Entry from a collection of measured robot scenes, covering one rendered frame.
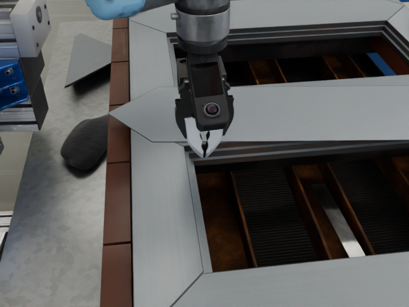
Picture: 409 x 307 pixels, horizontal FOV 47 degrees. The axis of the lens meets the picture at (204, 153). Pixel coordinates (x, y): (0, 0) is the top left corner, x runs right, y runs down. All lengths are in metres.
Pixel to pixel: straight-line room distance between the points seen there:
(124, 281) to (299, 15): 0.88
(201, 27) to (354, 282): 0.38
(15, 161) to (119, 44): 1.16
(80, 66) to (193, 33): 0.74
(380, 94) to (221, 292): 0.56
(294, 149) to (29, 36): 0.55
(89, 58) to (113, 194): 0.68
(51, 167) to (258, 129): 0.47
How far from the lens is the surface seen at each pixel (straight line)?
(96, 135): 1.10
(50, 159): 1.10
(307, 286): 0.63
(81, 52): 1.43
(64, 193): 1.01
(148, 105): 0.92
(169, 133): 0.84
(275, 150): 0.84
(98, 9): 0.58
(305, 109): 0.92
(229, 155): 0.83
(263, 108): 0.91
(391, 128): 0.91
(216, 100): 0.65
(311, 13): 1.32
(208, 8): 0.64
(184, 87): 0.70
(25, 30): 1.00
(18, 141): 2.37
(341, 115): 0.92
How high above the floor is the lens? 1.35
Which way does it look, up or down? 39 degrees down
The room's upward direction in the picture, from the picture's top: straight up
